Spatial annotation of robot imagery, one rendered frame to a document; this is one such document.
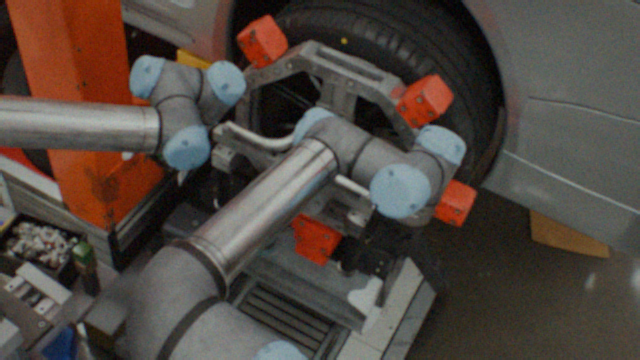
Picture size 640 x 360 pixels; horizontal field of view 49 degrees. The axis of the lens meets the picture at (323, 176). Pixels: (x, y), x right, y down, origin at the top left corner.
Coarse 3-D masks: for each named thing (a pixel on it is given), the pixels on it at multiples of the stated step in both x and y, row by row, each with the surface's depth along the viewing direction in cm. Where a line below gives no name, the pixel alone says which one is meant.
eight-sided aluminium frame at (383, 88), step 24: (312, 48) 158; (264, 72) 166; (288, 72) 162; (312, 72) 158; (336, 72) 155; (360, 72) 158; (384, 72) 156; (384, 96) 152; (240, 120) 182; (408, 144) 158; (264, 168) 191; (312, 216) 195; (336, 216) 192
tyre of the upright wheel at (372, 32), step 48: (336, 0) 165; (384, 0) 163; (432, 0) 166; (288, 48) 169; (336, 48) 161; (384, 48) 155; (432, 48) 158; (480, 48) 169; (480, 96) 167; (480, 144) 170
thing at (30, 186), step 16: (0, 160) 220; (0, 176) 221; (16, 176) 217; (32, 176) 218; (0, 192) 229; (16, 192) 224; (32, 192) 219; (48, 192) 214; (48, 208) 220; (80, 224) 216; (96, 240) 218; (112, 240) 217
